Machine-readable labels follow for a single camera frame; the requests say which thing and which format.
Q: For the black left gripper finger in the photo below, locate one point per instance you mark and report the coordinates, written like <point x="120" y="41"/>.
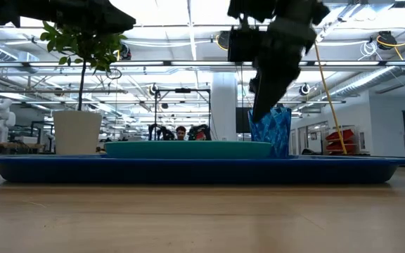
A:
<point x="100" y="17"/>

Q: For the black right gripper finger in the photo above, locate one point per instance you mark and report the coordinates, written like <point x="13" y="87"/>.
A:
<point x="269" y="91"/>

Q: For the blue faceted cup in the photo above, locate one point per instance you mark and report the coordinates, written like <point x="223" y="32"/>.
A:
<point x="276" y="133"/>

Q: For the teal round plate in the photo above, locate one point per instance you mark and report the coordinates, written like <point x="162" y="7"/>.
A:
<point x="188" y="149"/>

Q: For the blue plastic tray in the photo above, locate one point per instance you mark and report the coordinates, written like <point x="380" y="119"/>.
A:
<point x="188" y="172"/>

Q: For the black background robot arm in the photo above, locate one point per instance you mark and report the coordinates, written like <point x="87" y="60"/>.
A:
<point x="199" y="133"/>
<point x="162" y="133"/>

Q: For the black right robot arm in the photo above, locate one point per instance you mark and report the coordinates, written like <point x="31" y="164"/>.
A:
<point x="251" y="8"/>

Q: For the green leafy plant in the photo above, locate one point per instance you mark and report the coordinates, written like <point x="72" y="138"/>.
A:
<point x="79" y="45"/>

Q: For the black cabinet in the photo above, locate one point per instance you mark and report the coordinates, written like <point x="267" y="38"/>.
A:
<point x="243" y="119"/>

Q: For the white building column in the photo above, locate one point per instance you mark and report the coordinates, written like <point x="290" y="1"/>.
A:
<point x="223" y="105"/>

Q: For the red storage bins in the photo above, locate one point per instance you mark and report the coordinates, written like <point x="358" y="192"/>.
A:
<point x="339" y="140"/>

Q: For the person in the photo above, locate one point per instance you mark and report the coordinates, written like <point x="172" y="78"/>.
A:
<point x="180" y="133"/>

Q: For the white humanoid robot figure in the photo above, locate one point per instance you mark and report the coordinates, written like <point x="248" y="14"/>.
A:
<point x="0" y="116"/>

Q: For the white plant pot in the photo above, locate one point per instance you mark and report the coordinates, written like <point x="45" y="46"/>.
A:
<point x="77" y="133"/>

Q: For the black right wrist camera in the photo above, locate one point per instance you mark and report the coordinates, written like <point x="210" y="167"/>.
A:
<point x="243" y="45"/>

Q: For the black metal frame stand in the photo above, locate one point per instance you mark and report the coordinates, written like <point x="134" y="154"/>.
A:
<point x="183" y="90"/>

